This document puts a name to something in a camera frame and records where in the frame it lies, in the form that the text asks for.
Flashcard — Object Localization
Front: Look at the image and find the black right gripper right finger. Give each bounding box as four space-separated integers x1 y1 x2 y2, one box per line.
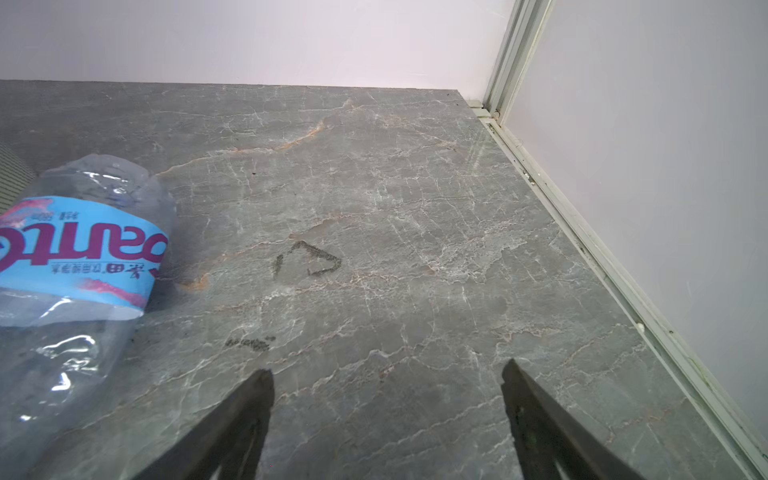
501 359 642 480

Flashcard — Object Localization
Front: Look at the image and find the clear bottle blue pink label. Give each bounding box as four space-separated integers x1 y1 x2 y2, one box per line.
1 154 176 479

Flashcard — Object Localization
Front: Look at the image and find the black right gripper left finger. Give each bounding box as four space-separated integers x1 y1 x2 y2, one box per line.
136 369 275 479

